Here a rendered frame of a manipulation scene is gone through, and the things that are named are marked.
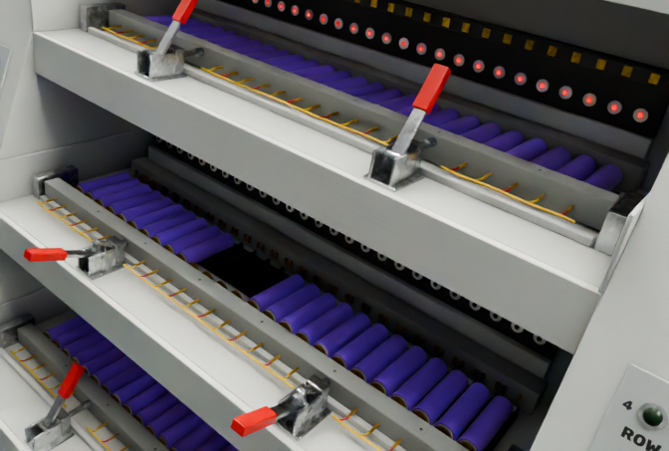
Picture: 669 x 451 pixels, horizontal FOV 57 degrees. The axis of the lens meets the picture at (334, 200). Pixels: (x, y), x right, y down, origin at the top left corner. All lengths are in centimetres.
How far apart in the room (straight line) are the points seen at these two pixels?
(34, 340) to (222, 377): 36
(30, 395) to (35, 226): 20
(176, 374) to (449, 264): 27
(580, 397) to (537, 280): 7
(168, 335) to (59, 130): 32
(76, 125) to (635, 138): 60
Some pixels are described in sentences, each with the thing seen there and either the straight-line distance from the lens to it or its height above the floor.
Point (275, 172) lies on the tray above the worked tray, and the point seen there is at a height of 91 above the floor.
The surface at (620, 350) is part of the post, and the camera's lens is 38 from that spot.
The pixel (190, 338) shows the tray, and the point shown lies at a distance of 57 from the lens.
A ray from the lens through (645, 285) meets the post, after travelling 37.
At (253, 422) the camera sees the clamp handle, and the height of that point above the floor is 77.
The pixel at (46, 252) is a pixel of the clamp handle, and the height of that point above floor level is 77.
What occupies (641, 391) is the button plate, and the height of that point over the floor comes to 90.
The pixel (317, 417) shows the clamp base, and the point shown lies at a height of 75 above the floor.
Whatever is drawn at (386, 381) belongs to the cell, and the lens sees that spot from 52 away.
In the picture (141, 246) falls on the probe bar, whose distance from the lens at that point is 64.
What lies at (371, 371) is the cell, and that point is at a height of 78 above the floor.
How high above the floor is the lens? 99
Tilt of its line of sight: 10 degrees down
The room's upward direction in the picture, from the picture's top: 20 degrees clockwise
